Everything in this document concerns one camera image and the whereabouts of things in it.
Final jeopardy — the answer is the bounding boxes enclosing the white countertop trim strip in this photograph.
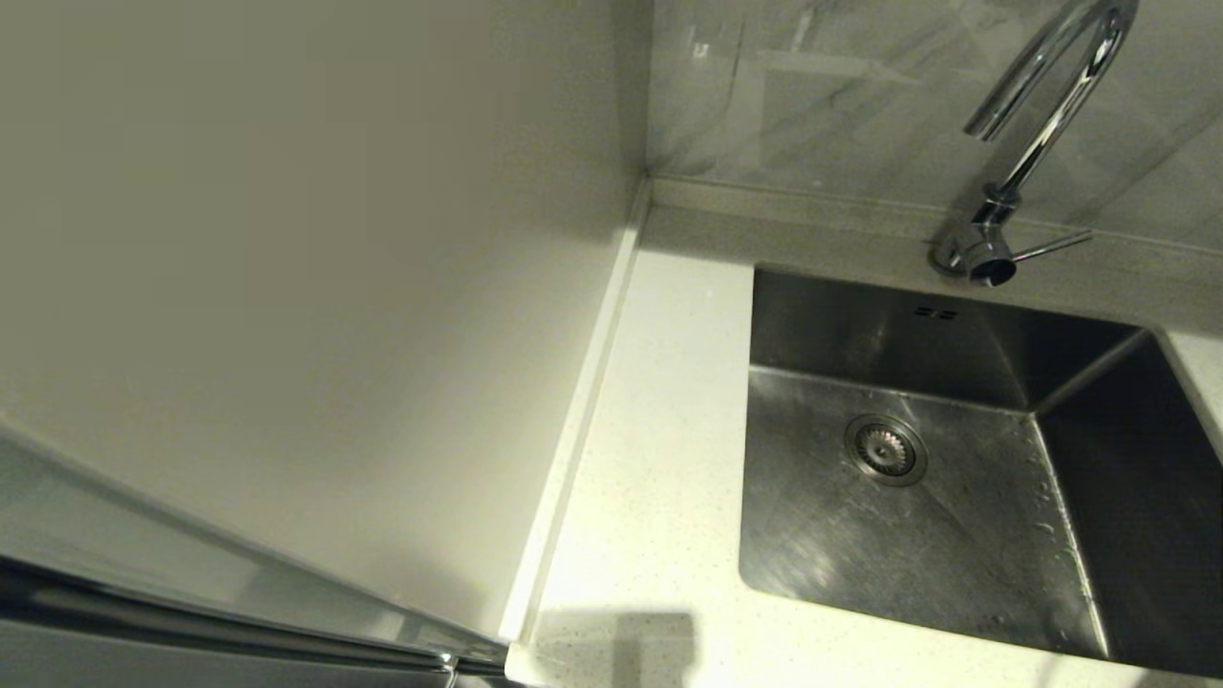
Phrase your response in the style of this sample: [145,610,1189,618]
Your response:
[499,182,653,643]

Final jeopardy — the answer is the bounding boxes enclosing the round metal drain strainer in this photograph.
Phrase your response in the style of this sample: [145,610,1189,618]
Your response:
[844,413,929,487]

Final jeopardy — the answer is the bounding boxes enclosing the chrome gooseneck faucet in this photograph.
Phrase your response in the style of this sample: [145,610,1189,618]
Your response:
[932,0,1141,288]

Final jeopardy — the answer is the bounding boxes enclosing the stainless steel sink basin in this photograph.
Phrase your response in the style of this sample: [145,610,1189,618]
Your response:
[738,266,1223,679]

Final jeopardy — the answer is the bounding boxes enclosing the shiny steel appliance edge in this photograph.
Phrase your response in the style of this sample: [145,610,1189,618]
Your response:
[0,420,512,688]

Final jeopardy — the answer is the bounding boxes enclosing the thin chrome faucet lever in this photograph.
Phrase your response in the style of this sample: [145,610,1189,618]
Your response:
[1013,230,1094,262]

